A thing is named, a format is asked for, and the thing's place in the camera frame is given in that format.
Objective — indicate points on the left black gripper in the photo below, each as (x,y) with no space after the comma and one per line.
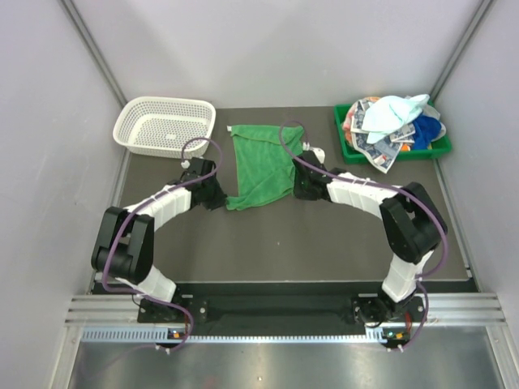
(220,198)

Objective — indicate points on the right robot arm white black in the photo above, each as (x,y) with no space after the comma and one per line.
(412,224)

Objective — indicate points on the blue white patterned towel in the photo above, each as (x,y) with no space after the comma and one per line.
(383,153)

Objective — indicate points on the white perforated plastic basket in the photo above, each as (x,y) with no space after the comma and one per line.
(165,126)

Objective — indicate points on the green microfiber towel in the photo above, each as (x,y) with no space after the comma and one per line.
(265,169)

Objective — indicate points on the white slotted cable duct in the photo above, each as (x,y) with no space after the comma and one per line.
(168,336)

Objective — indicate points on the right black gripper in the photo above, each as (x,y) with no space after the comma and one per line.
(298,191)

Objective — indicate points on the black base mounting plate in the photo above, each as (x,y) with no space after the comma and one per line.
(256,313)

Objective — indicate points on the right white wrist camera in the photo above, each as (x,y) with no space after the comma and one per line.
(318,152)

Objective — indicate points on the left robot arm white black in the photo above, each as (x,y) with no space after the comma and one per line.
(124,249)

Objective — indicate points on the light mint towel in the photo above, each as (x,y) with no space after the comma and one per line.
(391,113)

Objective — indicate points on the green plastic bin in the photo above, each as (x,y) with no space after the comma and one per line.
(352,157)

